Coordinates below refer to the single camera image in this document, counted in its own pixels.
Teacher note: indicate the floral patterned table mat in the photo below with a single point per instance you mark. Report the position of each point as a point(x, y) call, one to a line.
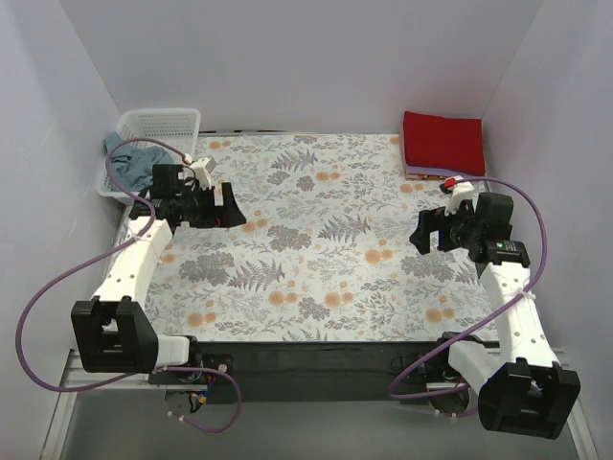
point(323, 253)

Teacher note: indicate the blue-grey t shirt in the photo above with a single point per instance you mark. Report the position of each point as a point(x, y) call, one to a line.
point(132, 166)

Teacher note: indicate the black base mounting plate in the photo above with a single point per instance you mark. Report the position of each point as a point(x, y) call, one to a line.
point(285, 372)

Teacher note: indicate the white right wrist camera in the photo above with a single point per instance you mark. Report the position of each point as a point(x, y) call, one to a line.
point(458, 190)

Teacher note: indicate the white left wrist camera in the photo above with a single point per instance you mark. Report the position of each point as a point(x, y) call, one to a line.
point(202, 169)

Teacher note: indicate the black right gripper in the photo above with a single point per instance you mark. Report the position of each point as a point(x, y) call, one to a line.
point(443, 230)

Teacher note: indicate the folded red t shirt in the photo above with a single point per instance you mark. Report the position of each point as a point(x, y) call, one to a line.
point(441, 142)

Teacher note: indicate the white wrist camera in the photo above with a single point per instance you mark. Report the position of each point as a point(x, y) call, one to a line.
point(458, 190)
point(202, 169)

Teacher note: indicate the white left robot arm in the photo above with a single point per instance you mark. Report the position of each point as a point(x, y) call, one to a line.
point(111, 329)

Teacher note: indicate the folded lilac t shirt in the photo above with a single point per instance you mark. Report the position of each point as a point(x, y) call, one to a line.
point(424, 173)

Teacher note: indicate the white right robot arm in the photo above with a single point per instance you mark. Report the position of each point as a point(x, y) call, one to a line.
point(524, 390)

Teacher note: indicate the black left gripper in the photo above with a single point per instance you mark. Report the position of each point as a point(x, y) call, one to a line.
point(217, 205)

